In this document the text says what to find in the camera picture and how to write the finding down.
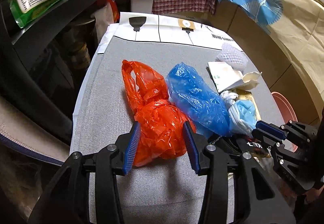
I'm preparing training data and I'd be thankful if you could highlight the white lidded bin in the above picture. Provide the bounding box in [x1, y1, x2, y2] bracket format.
[129, 0, 155, 14]

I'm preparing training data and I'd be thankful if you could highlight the black snack wrapper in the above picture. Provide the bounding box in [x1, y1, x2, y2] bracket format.
[208, 134, 272, 164]

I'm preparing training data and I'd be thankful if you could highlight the white foam fruit net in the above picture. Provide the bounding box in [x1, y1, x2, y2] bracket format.
[215, 42, 248, 71]

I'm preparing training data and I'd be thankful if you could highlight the crumpled white tissue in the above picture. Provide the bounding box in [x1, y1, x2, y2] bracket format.
[220, 90, 240, 110]

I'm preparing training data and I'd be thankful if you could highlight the orange plastic bag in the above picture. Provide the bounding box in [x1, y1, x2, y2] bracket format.
[121, 59, 196, 167]

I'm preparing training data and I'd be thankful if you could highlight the pink plastic basin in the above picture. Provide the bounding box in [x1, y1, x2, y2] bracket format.
[271, 91, 299, 154]

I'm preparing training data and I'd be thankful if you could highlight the orange white sack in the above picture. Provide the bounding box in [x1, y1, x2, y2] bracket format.
[94, 0, 119, 45]

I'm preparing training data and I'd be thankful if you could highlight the beige paper packet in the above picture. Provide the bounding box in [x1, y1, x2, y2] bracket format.
[237, 89, 261, 121]

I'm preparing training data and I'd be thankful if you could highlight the torn white paper bag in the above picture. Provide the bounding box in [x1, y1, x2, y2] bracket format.
[207, 61, 262, 93]

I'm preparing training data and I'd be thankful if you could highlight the blue face mask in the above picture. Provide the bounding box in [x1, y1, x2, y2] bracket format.
[228, 100, 257, 136]

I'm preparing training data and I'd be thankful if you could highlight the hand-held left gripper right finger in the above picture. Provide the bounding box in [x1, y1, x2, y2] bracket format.
[182, 121, 296, 224]

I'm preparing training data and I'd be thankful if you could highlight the beige fan-print cloth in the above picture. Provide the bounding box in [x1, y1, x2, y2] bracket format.
[220, 0, 324, 123]

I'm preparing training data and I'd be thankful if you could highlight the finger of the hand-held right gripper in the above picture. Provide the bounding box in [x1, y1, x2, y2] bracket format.
[271, 142, 308, 184]
[252, 120, 317, 145]

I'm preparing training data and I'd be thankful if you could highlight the blue plastic bag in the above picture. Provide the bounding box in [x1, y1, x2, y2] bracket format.
[166, 62, 232, 137]

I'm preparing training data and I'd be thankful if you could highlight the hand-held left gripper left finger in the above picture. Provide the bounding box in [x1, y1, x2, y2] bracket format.
[28, 121, 141, 224]

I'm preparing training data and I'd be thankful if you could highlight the beige cloth blue trim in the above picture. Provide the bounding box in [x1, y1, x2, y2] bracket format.
[0, 98, 71, 166]

